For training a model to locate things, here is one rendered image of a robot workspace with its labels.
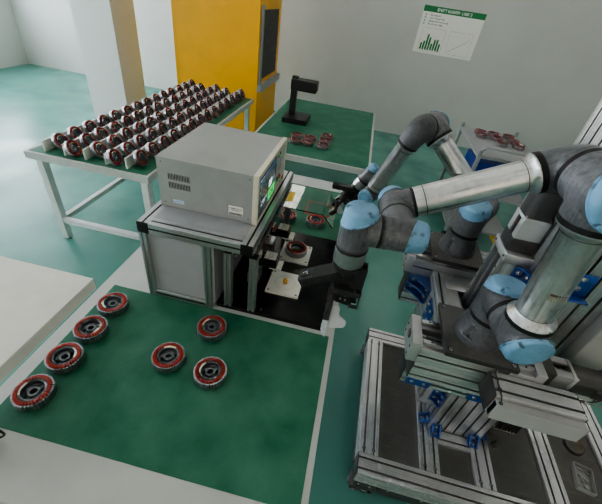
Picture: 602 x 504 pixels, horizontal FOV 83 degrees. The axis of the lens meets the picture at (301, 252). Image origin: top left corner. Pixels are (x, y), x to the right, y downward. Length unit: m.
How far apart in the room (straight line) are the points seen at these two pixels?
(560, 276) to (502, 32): 5.95
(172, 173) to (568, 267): 1.21
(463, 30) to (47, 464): 6.54
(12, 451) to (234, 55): 4.46
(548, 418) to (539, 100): 6.14
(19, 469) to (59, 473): 0.10
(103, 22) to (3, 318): 4.43
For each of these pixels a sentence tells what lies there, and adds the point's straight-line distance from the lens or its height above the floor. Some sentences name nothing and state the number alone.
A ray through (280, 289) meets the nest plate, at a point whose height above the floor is 0.78.
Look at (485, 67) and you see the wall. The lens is 6.73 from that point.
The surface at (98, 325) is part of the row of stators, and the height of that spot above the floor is 0.76.
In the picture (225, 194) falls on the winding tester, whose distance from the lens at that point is 1.31.
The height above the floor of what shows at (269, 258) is 0.92.
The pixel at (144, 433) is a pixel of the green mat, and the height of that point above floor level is 0.75.
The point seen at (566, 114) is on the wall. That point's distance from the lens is 7.31.
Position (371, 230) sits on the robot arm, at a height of 1.47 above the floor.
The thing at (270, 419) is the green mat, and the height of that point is 0.75.
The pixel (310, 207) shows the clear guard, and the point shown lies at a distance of 1.60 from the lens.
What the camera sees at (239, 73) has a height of 0.90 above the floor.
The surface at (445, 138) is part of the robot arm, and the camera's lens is 1.66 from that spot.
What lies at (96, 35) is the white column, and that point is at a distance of 5.24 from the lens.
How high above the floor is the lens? 1.85
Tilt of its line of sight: 37 degrees down
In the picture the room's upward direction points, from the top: 9 degrees clockwise
